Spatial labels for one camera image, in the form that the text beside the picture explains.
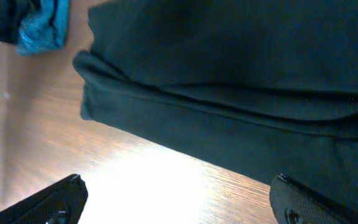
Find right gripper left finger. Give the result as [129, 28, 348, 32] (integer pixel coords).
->
[0, 174, 88, 224]

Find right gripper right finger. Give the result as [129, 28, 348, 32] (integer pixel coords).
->
[269, 174, 358, 224]

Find black t-shirt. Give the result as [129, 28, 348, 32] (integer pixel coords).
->
[73, 0, 358, 222]

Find black garment with red trim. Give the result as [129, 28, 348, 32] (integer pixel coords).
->
[0, 0, 40, 44]

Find folded blue denim jeans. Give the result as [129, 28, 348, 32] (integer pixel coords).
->
[16, 0, 71, 56]

